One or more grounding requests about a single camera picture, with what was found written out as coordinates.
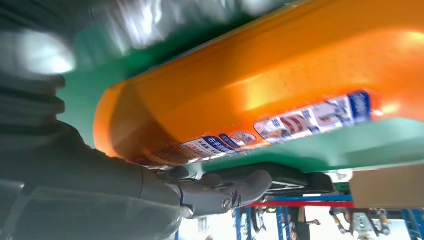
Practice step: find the blue metal cart frame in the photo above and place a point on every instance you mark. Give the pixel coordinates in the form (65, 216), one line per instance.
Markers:
(280, 218)
(412, 225)

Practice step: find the closed brown cardboard box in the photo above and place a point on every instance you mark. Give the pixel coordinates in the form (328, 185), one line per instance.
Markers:
(387, 187)

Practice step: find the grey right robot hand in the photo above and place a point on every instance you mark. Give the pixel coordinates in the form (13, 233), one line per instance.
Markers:
(82, 192)

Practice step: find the open black foam case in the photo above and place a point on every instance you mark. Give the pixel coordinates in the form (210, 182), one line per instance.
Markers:
(291, 180)

